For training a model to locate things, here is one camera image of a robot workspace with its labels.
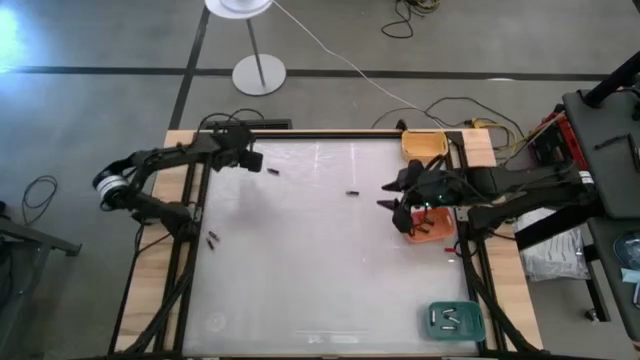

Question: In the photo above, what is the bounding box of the white floor lamp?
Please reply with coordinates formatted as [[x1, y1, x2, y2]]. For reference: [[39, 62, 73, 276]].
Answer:
[[204, 0, 288, 97]]

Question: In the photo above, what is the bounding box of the black metal table frame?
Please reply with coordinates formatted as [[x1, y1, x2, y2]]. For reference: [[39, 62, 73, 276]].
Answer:
[[107, 127, 546, 360]]

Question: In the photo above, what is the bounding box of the round dark disc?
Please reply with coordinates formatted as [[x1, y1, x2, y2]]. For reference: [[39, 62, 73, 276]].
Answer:
[[612, 230, 640, 272]]

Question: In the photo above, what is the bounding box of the black cable loop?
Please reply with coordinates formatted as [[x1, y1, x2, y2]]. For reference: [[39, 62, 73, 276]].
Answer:
[[20, 174, 59, 226]]

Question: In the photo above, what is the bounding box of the black pole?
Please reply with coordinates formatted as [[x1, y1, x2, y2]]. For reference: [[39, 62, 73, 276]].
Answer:
[[582, 49, 640, 109]]

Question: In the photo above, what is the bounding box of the black tool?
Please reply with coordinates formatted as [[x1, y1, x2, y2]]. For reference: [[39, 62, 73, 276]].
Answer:
[[593, 132, 632, 151]]

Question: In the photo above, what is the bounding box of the black coiled floor cable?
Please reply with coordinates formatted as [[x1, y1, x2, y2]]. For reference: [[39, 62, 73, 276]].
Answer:
[[380, 0, 442, 40]]

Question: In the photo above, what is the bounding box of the black diagonal stand bar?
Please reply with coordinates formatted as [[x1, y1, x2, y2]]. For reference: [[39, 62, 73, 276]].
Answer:
[[514, 199, 604, 251]]

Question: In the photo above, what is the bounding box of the grey side table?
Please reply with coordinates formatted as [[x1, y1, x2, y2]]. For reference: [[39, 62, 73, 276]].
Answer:
[[562, 88, 640, 221]]

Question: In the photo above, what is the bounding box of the orange plastic bin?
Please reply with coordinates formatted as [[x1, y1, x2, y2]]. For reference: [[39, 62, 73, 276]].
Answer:
[[403, 207, 457, 245]]

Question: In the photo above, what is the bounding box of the grey metal stand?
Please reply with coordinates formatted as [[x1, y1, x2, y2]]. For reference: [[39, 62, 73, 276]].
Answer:
[[0, 199, 84, 351]]

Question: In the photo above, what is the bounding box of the white plastic bag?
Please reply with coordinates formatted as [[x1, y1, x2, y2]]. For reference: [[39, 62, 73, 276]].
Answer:
[[514, 207, 592, 283]]

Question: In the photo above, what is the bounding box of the yellow plastic bin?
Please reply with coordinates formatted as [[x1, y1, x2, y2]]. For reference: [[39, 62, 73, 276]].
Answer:
[[400, 129, 450, 166]]

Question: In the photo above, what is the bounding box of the black cable bundle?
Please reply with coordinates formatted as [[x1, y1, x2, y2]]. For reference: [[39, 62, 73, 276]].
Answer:
[[122, 264, 195, 354], [462, 259, 539, 354]]

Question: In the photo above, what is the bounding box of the red and black toolbox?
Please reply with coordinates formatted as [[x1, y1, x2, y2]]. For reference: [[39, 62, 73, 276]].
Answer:
[[528, 110, 592, 174]]

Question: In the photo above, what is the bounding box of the dark side table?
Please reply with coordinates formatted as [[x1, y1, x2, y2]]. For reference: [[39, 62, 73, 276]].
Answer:
[[585, 215, 640, 346]]

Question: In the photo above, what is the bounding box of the yellow extension cord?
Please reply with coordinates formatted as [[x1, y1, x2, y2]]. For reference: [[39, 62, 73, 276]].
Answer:
[[467, 118, 521, 151]]

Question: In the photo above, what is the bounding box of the teal plastic bin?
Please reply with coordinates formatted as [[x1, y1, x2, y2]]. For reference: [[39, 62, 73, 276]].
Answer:
[[425, 299, 488, 343]]

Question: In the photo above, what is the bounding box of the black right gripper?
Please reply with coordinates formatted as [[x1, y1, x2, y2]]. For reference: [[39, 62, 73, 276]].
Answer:
[[375, 158, 470, 235]]

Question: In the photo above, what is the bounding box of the white power cable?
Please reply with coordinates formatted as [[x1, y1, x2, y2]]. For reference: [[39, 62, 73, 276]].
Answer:
[[272, 0, 445, 129]]

